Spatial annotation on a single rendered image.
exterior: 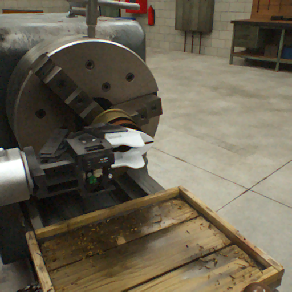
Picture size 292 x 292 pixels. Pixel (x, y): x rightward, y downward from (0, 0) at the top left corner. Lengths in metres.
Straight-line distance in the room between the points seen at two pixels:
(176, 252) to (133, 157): 0.20
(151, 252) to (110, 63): 0.37
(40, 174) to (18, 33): 0.42
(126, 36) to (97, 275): 0.56
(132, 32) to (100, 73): 0.24
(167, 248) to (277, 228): 1.65
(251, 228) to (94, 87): 1.70
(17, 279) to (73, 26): 0.74
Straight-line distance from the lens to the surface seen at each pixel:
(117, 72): 0.68
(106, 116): 0.58
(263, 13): 7.77
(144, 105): 0.66
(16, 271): 1.15
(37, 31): 0.80
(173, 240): 0.65
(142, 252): 0.62
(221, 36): 8.38
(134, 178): 0.88
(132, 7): 0.72
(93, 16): 0.68
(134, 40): 0.86
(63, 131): 0.58
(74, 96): 0.59
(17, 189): 0.46
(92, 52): 0.65
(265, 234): 2.16
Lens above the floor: 1.31
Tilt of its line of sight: 26 degrees down
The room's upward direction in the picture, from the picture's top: straight up
